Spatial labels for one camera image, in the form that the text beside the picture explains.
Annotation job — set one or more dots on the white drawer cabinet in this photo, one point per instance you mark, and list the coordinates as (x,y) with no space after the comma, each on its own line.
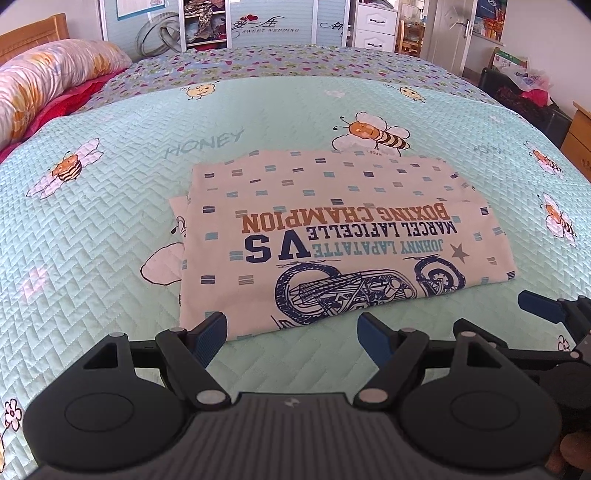
(376,27)

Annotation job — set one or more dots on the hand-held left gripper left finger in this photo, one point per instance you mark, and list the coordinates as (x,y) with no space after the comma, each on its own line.
(210,339)

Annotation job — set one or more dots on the wooden desk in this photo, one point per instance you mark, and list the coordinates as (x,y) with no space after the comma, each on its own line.
(579,138)

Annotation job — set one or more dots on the wooden chair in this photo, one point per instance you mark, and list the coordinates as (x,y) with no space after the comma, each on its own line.
(411,39)

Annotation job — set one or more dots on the letter-print white shirt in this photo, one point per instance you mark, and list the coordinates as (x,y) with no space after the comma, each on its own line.
(323,235)

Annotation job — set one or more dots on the electric fan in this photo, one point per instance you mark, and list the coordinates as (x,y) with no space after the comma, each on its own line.
(159,34)

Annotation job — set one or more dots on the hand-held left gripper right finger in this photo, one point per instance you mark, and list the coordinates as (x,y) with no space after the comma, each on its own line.
(371,341)

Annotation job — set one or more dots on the red bed cloth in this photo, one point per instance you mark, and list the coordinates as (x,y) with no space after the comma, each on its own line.
(69,104)

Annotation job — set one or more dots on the wall niche with bags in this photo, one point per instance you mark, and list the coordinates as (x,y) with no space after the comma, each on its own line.
(491,18)

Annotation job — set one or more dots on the white sliding-door wardrobe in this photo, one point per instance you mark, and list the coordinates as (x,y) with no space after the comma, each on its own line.
(286,23)

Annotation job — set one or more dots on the black armchair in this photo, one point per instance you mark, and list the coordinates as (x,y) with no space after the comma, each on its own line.
(554,120)

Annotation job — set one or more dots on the pile of clothes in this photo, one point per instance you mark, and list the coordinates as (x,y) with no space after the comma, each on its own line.
(203,23)

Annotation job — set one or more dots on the white door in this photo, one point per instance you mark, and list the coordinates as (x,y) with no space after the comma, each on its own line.
(450,32)

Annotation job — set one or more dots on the blue-bordered chart poster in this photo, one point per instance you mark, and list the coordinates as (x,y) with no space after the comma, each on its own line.
(138,7)

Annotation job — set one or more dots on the person's right hand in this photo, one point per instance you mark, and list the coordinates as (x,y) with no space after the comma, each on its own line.
(577,454)

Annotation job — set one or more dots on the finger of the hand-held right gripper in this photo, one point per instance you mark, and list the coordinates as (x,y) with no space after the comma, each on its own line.
(512,346)
(540,307)

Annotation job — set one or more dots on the floral pink pillow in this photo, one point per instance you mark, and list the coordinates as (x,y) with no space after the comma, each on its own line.
(46,83)

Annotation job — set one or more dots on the green white cardboard box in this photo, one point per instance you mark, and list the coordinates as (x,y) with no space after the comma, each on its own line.
(505,57)

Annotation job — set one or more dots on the white plastic bag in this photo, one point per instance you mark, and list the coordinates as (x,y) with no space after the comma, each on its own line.
(528,79)

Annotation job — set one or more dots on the wooden headboard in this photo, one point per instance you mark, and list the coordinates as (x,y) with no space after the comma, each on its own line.
(32,37)

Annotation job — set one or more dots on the bee-print green blanket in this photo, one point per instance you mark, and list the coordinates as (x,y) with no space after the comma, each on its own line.
(115,207)

